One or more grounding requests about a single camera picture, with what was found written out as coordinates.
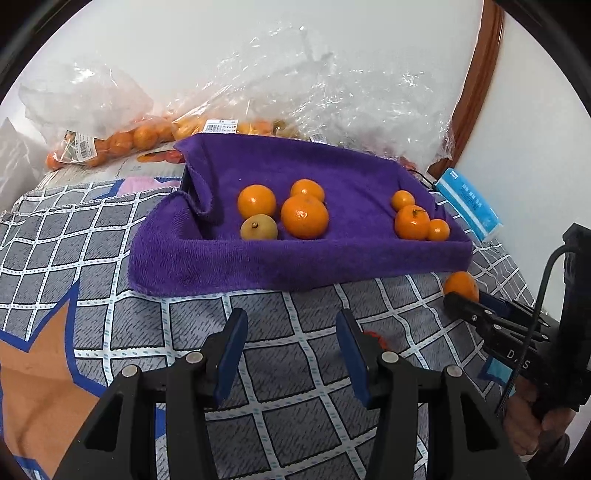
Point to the oval orange kumquat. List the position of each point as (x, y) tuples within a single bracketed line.
[(308, 187)]

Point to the purple towel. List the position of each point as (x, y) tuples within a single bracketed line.
[(189, 244)]

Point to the large orange with stem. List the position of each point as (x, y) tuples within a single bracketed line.
[(304, 217)]

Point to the person right hand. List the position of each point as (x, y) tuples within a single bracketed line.
[(522, 428)]

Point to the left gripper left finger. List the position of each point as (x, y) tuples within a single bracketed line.
[(198, 382)]

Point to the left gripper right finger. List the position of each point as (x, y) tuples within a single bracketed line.
[(382, 380)]

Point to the brown wooden frame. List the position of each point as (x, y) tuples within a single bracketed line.
[(477, 84)]

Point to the yellow-green small fruit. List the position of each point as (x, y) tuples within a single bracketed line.
[(259, 227)]

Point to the grey checkered blanket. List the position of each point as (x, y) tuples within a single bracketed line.
[(70, 323)]

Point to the small red tomato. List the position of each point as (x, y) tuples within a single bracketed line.
[(381, 341)]

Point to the bag of small oranges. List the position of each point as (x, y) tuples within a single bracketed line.
[(89, 114)]

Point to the blue tissue pack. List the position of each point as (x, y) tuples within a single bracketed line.
[(458, 191)]

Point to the clear plastic bag pile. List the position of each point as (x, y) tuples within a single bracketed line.
[(290, 79)]

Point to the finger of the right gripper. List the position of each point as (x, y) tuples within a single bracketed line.
[(467, 310), (503, 313)]

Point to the small orange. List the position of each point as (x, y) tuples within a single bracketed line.
[(401, 199), (439, 230), (256, 199)]

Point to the medium orange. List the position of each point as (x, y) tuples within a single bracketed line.
[(412, 222)]

